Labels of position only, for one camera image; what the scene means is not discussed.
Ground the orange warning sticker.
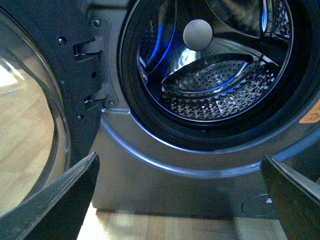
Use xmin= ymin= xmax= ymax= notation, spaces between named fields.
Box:
xmin=299 ymin=100 xmax=320 ymax=124

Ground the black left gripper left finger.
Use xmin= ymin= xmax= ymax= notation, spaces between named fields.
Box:
xmin=0 ymin=152 xmax=100 ymax=240

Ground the grey front-load washing machine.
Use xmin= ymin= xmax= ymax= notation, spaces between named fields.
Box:
xmin=83 ymin=0 xmax=320 ymax=219

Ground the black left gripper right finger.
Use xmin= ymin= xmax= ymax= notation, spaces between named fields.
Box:
xmin=260 ymin=155 xmax=320 ymax=240

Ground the washing machine glass door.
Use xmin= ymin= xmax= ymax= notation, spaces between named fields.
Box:
xmin=0 ymin=0 xmax=102 ymax=215

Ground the steel perforated washer drum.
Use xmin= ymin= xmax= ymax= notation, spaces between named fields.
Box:
xmin=137 ymin=0 xmax=295 ymax=123

